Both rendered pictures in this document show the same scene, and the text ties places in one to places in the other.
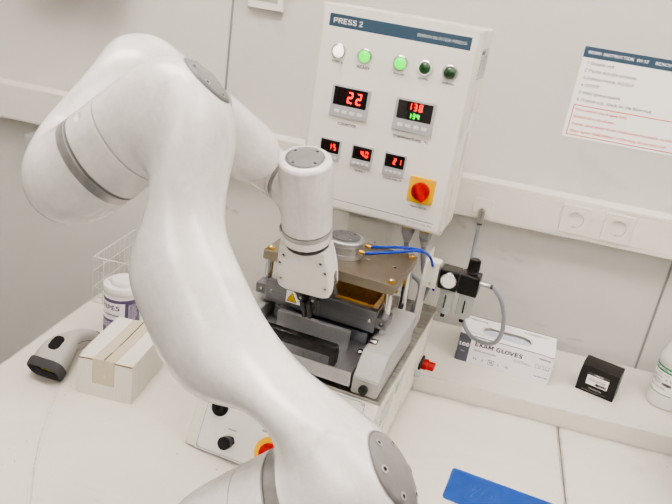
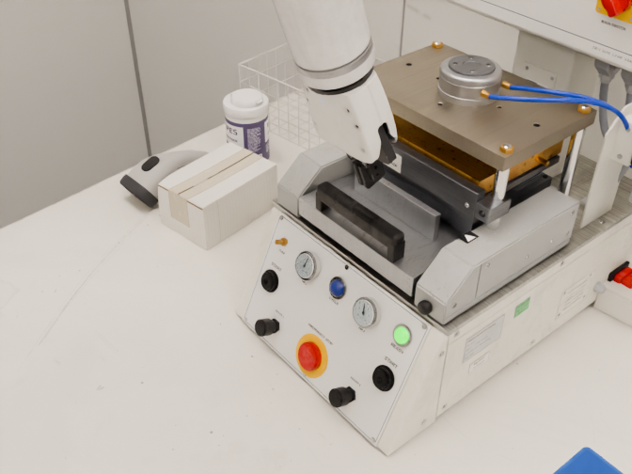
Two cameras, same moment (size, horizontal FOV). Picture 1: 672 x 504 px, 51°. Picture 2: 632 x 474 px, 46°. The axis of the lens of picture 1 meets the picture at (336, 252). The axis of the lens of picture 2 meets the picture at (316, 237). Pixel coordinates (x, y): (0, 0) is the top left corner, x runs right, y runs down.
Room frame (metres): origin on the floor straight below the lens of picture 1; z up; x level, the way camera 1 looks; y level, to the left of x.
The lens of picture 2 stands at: (0.46, -0.33, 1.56)
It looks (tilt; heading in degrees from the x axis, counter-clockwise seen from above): 38 degrees down; 33
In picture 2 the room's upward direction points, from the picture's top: straight up
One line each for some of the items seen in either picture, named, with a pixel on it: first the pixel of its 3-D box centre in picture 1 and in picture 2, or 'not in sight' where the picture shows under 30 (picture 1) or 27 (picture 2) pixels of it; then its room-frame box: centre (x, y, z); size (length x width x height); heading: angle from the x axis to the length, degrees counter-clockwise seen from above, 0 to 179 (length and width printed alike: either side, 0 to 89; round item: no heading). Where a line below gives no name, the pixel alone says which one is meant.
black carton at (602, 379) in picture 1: (600, 377); not in sight; (1.48, -0.67, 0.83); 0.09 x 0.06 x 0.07; 60
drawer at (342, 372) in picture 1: (325, 322); (432, 193); (1.26, 0.00, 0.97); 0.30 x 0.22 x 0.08; 163
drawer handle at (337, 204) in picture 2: (299, 343); (358, 219); (1.13, 0.04, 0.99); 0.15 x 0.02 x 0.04; 73
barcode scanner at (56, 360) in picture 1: (68, 345); (172, 168); (1.31, 0.55, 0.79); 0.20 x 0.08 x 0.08; 170
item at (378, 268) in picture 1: (355, 262); (492, 108); (1.33, -0.04, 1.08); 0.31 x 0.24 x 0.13; 73
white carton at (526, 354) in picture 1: (505, 347); not in sight; (1.55, -0.45, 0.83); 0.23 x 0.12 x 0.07; 75
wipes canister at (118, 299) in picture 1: (121, 306); (246, 129); (1.46, 0.48, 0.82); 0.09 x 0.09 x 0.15
